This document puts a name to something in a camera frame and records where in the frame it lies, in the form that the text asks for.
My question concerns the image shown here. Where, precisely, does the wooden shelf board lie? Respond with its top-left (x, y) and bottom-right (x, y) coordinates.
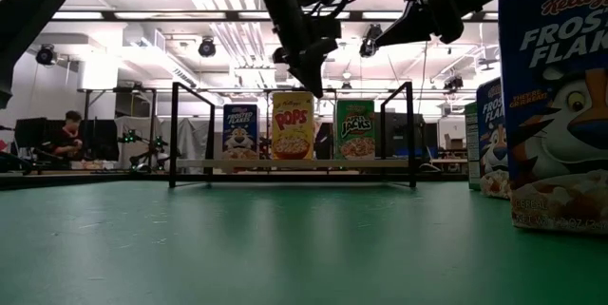
top-left (176, 159), bottom-right (412, 171)

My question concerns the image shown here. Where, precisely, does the grey draped cover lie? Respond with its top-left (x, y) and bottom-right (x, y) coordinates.
top-left (113, 115), bottom-right (224, 173)

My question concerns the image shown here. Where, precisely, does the black metal table frame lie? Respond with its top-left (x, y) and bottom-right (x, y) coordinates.
top-left (0, 170), bottom-right (469, 191)

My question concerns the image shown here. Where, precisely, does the green Apple Jacks cereal box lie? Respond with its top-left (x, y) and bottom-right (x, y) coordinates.
top-left (334, 99), bottom-right (377, 161)
top-left (464, 101), bottom-right (481, 191)

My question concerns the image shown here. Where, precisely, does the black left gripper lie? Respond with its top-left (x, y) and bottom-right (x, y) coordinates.
top-left (258, 0), bottom-right (343, 100)

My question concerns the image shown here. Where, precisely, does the black metal shelf end frame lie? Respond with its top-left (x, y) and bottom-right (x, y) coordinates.
top-left (379, 81), bottom-right (418, 189)
top-left (168, 81), bottom-right (219, 189)

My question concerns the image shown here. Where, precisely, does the black ceiling-hung device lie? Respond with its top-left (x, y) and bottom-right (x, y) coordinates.
top-left (443, 72), bottom-right (466, 96)

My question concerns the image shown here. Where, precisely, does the yellow Corn Pops cereal box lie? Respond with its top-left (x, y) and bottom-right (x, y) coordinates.
top-left (271, 91), bottom-right (316, 161)

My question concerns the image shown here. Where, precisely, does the green table mat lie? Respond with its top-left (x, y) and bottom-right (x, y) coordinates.
top-left (0, 180), bottom-right (608, 305)

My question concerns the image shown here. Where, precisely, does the blue Frosted Flakes cereal box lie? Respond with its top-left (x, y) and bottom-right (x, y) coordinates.
top-left (497, 0), bottom-right (608, 236)
top-left (475, 76), bottom-right (513, 200)
top-left (221, 103), bottom-right (260, 161)

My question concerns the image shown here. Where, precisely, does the black monitor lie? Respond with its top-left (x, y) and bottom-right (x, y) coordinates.
top-left (12, 117), bottom-right (51, 150)
top-left (79, 119), bottom-right (120, 162)
top-left (374, 113), bottom-right (428, 159)

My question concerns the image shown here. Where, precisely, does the brown cardboard box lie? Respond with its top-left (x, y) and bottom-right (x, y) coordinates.
top-left (444, 133), bottom-right (466, 152)

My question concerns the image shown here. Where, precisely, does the person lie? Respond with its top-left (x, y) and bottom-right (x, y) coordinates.
top-left (47, 109), bottom-right (86, 162)

